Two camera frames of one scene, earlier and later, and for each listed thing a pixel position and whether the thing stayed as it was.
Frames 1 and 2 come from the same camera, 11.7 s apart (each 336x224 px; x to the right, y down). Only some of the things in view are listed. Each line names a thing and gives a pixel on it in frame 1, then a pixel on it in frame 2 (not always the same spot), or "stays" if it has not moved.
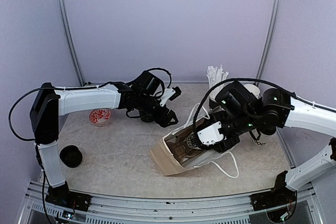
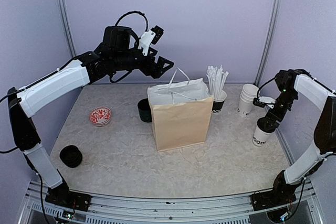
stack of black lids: x=71 y=156 stays
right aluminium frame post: x=272 y=27 stays
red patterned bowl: x=100 y=117 stays
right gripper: x=221 y=146 -> x=270 y=117
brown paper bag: x=180 y=151 -> x=181 y=112
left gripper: x=159 y=118 -> x=149 y=70
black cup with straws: x=216 y=75 stays
